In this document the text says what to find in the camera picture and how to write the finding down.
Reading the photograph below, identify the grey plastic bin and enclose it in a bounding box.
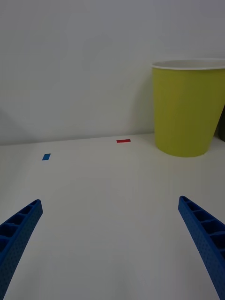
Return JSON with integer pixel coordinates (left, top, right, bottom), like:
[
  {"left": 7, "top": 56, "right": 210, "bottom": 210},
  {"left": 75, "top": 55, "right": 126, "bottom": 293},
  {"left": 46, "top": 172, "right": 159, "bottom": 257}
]
[{"left": 216, "top": 103, "right": 225, "bottom": 143}]

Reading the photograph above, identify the yellow-green plastic bin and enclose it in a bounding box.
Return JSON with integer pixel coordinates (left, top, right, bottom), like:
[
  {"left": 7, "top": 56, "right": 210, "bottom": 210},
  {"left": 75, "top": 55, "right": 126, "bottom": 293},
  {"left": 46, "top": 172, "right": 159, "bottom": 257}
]
[{"left": 151, "top": 58, "right": 225, "bottom": 158}]

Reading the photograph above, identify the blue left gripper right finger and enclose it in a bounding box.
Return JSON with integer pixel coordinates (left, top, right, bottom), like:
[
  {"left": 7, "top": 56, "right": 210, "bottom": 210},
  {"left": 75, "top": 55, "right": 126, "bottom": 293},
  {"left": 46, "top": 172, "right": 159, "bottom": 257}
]
[{"left": 178, "top": 195, "right": 225, "bottom": 300}]

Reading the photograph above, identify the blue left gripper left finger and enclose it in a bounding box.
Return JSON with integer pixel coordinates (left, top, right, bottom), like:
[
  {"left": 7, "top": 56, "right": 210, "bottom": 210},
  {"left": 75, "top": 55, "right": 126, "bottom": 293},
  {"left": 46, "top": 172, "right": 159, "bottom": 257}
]
[{"left": 0, "top": 199, "right": 44, "bottom": 300}]

